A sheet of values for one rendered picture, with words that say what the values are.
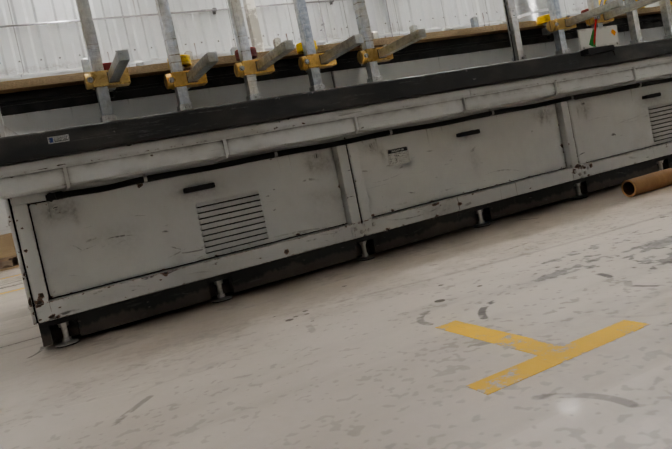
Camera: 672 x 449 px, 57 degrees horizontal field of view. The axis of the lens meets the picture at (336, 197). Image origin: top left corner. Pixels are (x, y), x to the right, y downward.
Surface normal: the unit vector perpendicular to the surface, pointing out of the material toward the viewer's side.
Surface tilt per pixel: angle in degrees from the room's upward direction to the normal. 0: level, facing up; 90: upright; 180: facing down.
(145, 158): 90
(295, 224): 92
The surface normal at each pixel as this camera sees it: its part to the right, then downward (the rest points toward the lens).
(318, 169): 0.42, -0.04
